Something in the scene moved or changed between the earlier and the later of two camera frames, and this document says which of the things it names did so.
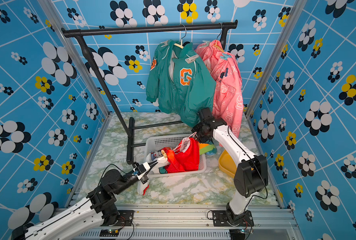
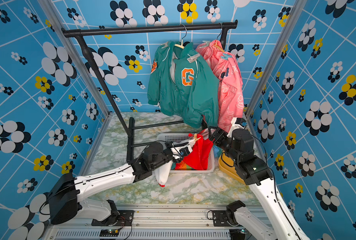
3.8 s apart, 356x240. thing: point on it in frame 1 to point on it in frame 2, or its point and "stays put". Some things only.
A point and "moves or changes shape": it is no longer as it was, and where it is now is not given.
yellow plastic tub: [226, 163] stays put
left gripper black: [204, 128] to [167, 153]
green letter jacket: [181, 81] stays put
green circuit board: [109, 232] stays put
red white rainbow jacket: [177, 161] moves or changes shape
